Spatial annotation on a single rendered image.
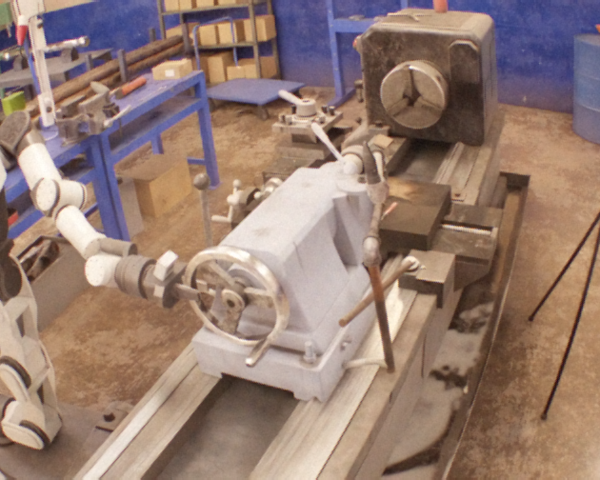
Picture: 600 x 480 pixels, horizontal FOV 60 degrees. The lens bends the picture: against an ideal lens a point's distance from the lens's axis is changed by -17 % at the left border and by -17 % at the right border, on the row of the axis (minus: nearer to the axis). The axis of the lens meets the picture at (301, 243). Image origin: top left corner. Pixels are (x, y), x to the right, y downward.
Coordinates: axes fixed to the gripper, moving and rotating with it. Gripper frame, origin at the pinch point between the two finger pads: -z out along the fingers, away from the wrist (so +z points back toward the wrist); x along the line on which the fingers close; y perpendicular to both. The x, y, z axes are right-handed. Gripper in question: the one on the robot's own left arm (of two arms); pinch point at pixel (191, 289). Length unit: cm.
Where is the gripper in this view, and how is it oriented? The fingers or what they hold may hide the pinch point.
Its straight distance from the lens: 123.3
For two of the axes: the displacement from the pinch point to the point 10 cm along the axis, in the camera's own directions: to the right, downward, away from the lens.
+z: -9.0, -1.4, 4.1
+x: -4.2, 5.0, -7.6
